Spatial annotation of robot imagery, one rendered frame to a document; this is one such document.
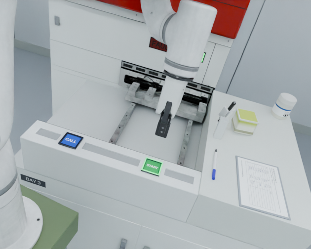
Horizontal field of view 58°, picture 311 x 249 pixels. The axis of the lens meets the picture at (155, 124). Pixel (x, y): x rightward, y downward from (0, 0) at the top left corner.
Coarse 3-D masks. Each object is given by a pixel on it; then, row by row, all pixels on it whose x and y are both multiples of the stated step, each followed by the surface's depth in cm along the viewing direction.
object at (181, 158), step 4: (188, 120) 127; (192, 120) 126; (188, 124) 123; (188, 128) 121; (188, 132) 119; (184, 136) 117; (188, 136) 116; (184, 140) 114; (188, 140) 114; (184, 144) 112; (184, 148) 110; (180, 152) 109; (184, 152) 108; (180, 156) 106; (184, 156) 107; (180, 160) 104; (180, 164) 103
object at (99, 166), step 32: (32, 128) 86; (64, 128) 89; (32, 160) 88; (64, 160) 84; (96, 160) 82; (128, 160) 85; (160, 160) 87; (96, 192) 89; (128, 192) 86; (160, 192) 82; (192, 192) 79
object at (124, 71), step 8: (120, 72) 133; (128, 72) 132; (136, 72) 131; (120, 80) 135; (152, 80) 131; (160, 80) 130; (144, 88) 135; (192, 88) 130; (200, 96) 130; (208, 96) 129; (192, 104) 134
